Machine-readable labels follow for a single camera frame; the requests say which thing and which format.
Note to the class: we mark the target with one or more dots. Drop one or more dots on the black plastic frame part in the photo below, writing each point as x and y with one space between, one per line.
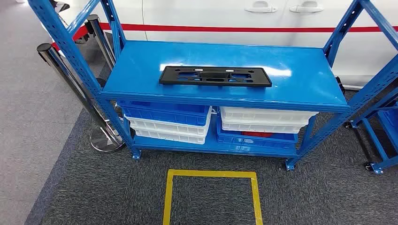
168 79

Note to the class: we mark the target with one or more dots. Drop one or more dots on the blue metal shelf rack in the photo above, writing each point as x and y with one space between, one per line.
140 62

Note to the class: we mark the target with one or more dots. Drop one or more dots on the white car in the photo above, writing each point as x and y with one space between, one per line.
217 15

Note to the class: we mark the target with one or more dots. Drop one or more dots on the blue plastic crate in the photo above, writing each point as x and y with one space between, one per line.
164 116
255 142

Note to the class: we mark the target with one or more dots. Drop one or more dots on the red barrier belt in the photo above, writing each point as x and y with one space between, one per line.
217 29

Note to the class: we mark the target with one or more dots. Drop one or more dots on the yellow floor tape square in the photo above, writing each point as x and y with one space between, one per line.
211 173

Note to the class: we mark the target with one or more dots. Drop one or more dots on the chrome stanchion post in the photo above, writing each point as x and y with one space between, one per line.
62 70
99 37

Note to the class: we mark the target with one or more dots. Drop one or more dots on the red item in crate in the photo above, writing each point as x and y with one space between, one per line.
256 134

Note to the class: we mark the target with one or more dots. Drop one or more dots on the blue wheeled shelf rack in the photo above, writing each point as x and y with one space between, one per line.
373 139

